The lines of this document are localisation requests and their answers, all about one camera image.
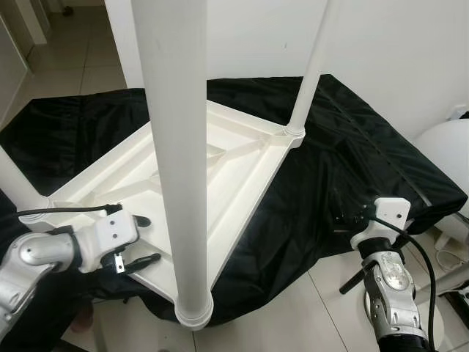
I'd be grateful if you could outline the white round stand base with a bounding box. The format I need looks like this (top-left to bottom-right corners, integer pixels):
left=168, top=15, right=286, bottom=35
left=359, top=282, right=459, bottom=345

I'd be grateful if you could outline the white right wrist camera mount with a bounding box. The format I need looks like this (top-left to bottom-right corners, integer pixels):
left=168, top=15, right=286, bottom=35
left=350, top=197, right=411, bottom=254

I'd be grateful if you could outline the white plastic table leg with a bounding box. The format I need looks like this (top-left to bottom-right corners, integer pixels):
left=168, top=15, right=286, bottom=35
left=0, top=147, right=48, bottom=210
left=130, top=0, right=215, bottom=329
left=283, top=0, right=344, bottom=144

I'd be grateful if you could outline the black table cloth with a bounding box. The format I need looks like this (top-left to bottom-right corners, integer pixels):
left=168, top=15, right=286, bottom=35
left=0, top=73, right=468, bottom=327

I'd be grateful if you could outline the pink person shoe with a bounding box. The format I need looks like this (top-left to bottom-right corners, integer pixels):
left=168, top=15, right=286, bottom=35
left=70, top=302, right=95, bottom=334

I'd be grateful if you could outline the small white plastic object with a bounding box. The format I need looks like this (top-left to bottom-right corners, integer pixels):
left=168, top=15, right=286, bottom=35
left=432, top=213, right=469, bottom=257

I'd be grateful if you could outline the white stand pole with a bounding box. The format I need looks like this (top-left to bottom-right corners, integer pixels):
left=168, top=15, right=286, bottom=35
left=432, top=268, right=469, bottom=294

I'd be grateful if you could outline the dark grey metal table leg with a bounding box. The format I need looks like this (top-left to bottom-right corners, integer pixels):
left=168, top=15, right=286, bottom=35
left=339, top=268, right=367, bottom=296

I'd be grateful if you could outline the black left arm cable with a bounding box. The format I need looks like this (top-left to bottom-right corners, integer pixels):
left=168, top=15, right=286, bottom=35
left=16, top=204, right=122, bottom=219

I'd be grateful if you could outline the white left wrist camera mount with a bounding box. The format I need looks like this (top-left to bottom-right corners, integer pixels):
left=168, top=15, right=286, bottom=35
left=77, top=211, right=140, bottom=274

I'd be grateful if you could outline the white plastic table top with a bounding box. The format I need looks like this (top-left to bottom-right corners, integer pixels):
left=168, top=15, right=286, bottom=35
left=16, top=99, right=307, bottom=331

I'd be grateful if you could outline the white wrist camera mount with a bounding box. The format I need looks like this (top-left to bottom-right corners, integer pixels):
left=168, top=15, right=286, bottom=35
left=77, top=211, right=140, bottom=274
left=350, top=197, right=411, bottom=254

